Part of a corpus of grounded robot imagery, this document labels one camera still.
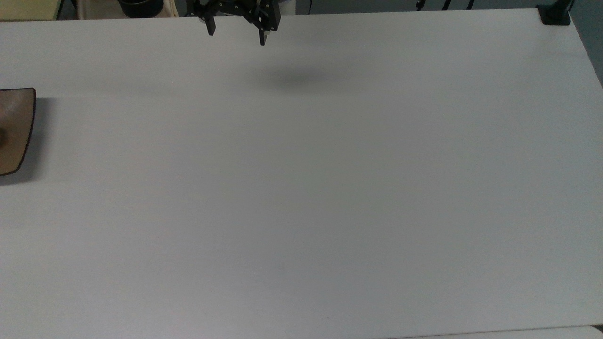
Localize brown square ceramic plate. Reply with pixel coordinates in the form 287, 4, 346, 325
0, 88, 37, 177

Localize yellowish board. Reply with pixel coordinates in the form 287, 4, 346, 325
0, 0, 64, 21

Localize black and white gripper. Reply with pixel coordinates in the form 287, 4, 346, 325
187, 0, 282, 47

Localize black stand legs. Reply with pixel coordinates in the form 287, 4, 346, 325
415, 0, 476, 11

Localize black round bin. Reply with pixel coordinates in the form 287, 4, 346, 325
118, 0, 164, 18

